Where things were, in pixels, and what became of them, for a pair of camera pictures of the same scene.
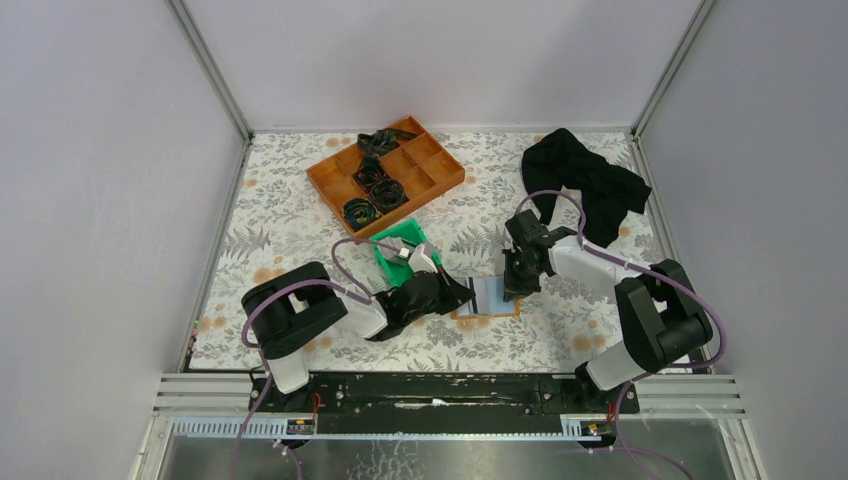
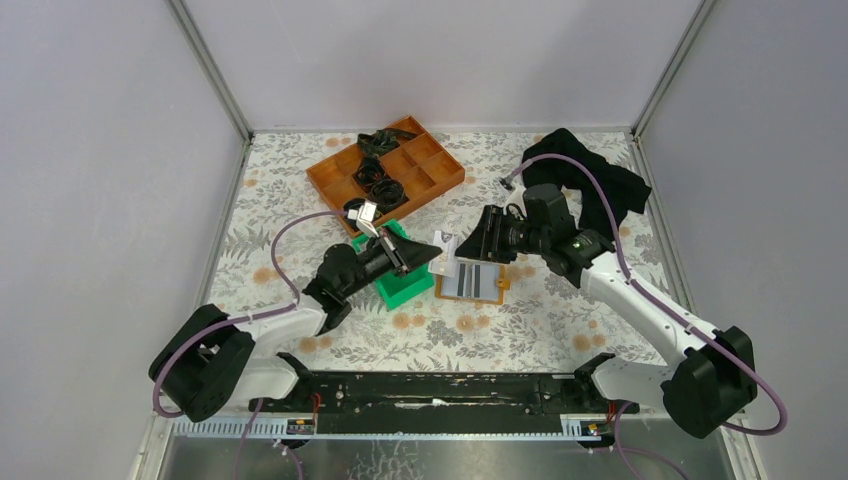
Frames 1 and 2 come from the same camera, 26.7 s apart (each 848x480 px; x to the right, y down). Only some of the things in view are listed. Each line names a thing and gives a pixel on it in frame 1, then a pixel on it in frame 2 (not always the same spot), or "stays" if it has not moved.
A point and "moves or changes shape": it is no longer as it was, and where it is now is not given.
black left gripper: x=453 y=293 → x=405 y=254
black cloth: x=607 y=191 stays
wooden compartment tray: x=419 y=164 stays
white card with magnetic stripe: x=473 y=303 → x=459 y=281
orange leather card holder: x=489 y=299 moves or changes shape
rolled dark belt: x=360 y=212 stays
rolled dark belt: x=369 y=171 stays
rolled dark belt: x=387 y=194 stays
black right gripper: x=513 y=287 → x=485 y=242
